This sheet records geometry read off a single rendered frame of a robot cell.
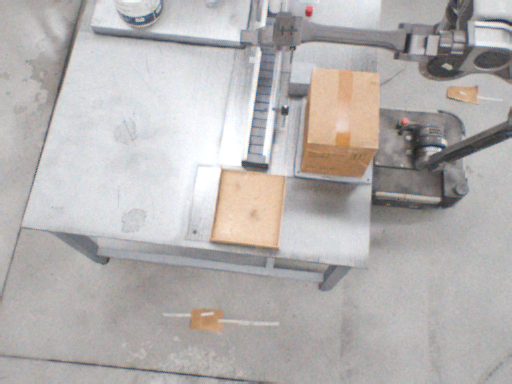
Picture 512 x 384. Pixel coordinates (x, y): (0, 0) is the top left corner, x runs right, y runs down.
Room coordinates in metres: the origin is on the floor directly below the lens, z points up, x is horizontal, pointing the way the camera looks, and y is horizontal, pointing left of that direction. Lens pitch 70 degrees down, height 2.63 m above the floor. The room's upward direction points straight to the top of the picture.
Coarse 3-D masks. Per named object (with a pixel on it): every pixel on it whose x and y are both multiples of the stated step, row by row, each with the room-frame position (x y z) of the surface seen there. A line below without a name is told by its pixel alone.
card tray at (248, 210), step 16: (224, 176) 0.72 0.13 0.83; (240, 176) 0.72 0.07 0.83; (256, 176) 0.72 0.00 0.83; (272, 176) 0.72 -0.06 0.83; (224, 192) 0.65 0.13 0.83; (240, 192) 0.65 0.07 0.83; (256, 192) 0.65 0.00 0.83; (272, 192) 0.65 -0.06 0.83; (224, 208) 0.58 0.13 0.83; (240, 208) 0.58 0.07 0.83; (256, 208) 0.58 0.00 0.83; (272, 208) 0.58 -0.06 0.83; (224, 224) 0.52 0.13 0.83; (240, 224) 0.52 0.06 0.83; (256, 224) 0.52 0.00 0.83; (272, 224) 0.52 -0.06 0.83; (224, 240) 0.45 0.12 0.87; (240, 240) 0.46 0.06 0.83; (256, 240) 0.46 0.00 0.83; (272, 240) 0.46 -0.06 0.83
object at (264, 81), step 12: (264, 60) 1.22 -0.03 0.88; (264, 72) 1.16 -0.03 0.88; (264, 84) 1.11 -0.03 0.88; (264, 96) 1.05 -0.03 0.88; (264, 108) 0.99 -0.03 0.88; (252, 120) 0.94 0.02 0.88; (264, 120) 0.94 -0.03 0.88; (252, 132) 0.89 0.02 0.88; (264, 132) 0.89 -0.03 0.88; (252, 144) 0.83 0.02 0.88; (264, 144) 0.83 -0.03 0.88; (252, 156) 0.78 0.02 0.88; (264, 156) 0.78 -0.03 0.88
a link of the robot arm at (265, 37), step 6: (282, 12) 0.96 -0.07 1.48; (288, 12) 0.96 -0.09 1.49; (258, 30) 1.16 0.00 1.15; (264, 30) 1.07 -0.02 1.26; (270, 30) 0.98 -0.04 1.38; (258, 36) 1.14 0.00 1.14; (264, 36) 1.04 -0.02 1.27; (270, 36) 0.97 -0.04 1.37; (258, 42) 1.12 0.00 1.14; (264, 42) 1.05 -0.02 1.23; (270, 42) 1.00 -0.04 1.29; (276, 48) 0.89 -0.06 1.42; (282, 48) 0.88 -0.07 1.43; (288, 48) 0.88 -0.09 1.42
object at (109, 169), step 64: (320, 0) 1.57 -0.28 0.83; (128, 64) 1.23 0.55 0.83; (192, 64) 1.24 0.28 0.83; (320, 64) 1.24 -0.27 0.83; (64, 128) 0.93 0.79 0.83; (128, 128) 0.93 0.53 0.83; (192, 128) 0.93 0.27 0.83; (64, 192) 0.65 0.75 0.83; (128, 192) 0.65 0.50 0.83; (192, 192) 0.65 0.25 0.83; (320, 192) 0.65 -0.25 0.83; (320, 256) 0.40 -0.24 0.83
